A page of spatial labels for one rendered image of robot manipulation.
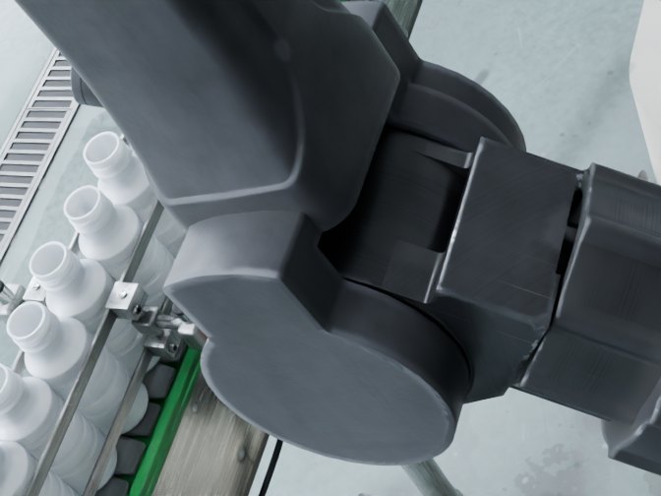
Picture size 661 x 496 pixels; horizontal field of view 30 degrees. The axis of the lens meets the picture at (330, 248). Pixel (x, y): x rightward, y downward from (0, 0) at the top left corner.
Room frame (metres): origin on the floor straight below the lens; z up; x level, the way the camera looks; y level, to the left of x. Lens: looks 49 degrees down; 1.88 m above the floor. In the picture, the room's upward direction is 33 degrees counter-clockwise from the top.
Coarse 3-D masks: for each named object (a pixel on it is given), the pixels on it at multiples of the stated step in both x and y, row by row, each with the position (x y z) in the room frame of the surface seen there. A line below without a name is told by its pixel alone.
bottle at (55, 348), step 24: (24, 312) 0.74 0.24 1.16; (48, 312) 0.73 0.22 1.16; (24, 336) 0.74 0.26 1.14; (48, 336) 0.71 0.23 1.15; (72, 336) 0.72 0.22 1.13; (48, 360) 0.71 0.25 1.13; (72, 360) 0.70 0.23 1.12; (48, 384) 0.71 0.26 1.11; (72, 384) 0.70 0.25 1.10; (96, 384) 0.70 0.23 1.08; (120, 384) 0.71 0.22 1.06; (96, 408) 0.70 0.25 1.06; (144, 408) 0.71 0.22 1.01
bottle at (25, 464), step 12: (0, 444) 0.66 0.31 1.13; (12, 444) 0.66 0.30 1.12; (0, 456) 0.64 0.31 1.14; (12, 456) 0.64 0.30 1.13; (24, 456) 0.64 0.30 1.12; (0, 468) 0.63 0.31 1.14; (12, 468) 0.63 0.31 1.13; (24, 468) 0.63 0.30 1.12; (0, 480) 0.63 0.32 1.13; (12, 480) 0.63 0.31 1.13; (24, 480) 0.62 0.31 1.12; (48, 480) 0.64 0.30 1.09; (60, 480) 0.65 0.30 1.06; (0, 492) 0.62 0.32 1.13; (12, 492) 0.62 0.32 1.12; (24, 492) 0.62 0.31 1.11; (48, 492) 0.63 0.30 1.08; (60, 492) 0.63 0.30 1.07; (72, 492) 0.65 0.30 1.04
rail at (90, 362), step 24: (72, 240) 0.83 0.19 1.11; (144, 240) 0.79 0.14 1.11; (168, 312) 0.77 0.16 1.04; (96, 336) 0.72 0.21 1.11; (24, 360) 0.75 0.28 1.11; (96, 360) 0.70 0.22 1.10; (144, 360) 0.73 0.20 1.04; (72, 408) 0.67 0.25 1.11; (120, 408) 0.69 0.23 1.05; (120, 432) 0.68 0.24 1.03; (48, 456) 0.64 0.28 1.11; (96, 480) 0.65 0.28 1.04
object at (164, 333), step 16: (368, 0) 1.01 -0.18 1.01; (0, 288) 0.84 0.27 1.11; (16, 288) 0.85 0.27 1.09; (32, 288) 0.81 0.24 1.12; (128, 288) 0.74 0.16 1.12; (0, 304) 0.84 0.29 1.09; (16, 304) 0.83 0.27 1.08; (112, 304) 0.74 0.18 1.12; (128, 304) 0.73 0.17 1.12; (144, 304) 0.73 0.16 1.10; (144, 320) 0.73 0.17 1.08; (160, 320) 0.72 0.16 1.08; (176, 320) 0.71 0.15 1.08; (160, 336) 0.73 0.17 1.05; (176, 336) 0.73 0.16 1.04; (192, 336) 0.68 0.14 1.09; (160, 352) 0.73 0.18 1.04
